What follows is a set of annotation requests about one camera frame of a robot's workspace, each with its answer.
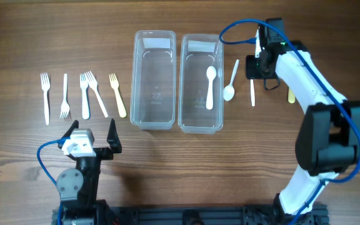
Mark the clear plastic container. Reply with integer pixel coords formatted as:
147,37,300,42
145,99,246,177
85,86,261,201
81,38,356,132
130,30,176,130
177,34,224,134

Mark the white fork far left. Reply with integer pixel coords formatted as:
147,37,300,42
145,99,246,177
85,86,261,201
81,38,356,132
41,72,51,125

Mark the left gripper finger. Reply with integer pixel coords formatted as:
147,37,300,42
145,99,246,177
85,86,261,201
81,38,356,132
61,120,79,139
106,119,122,153

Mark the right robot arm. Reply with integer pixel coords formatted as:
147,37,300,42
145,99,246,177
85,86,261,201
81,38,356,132
246,41,360,224

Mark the white fork tines down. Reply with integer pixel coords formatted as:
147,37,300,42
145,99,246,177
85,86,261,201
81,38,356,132
60,74,70,119

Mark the yellow plastic spoon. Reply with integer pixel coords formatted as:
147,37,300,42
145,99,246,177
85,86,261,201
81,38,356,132
287,88,296,104

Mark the white spoon thin handle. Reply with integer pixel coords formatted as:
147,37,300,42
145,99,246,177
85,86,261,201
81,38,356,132
250,79,256,107

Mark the white fork slanted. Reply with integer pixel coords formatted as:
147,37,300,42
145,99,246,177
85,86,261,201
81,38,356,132
85,71,108,118

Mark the white spoon wide handle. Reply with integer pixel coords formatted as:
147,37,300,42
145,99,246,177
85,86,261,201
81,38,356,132
206,66,217,110

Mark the yellow plastic fork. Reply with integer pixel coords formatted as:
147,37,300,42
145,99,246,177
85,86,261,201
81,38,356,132
109,73,127,118

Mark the left blue cable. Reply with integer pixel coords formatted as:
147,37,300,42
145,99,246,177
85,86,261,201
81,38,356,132
36,139,67,225

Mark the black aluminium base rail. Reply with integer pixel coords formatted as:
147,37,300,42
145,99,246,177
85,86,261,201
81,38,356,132
52,204,329,225

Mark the right blue cable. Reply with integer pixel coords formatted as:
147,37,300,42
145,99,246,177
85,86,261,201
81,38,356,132
219,19,360,225

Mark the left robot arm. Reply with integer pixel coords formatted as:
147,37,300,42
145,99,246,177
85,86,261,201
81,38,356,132
51,119,122,225

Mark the white fork wide handle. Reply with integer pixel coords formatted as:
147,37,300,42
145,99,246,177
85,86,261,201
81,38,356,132
80,74,90,120

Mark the blue cable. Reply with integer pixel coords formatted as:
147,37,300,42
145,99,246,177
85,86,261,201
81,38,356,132
36,139,67,225
219,19,360,225

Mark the white spoon slanted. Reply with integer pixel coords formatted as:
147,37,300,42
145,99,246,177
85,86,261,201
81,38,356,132
223,59,239,101

